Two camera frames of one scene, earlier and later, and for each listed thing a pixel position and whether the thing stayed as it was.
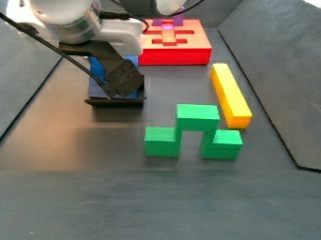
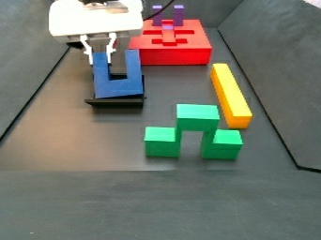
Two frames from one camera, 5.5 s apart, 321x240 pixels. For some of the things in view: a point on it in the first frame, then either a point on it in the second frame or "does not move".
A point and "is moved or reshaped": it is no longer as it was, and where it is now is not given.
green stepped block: [221, 143] does not move
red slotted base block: [175, 45] does not move
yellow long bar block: [230, 97] does not move
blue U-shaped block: [97, 90] is moved or reshaped
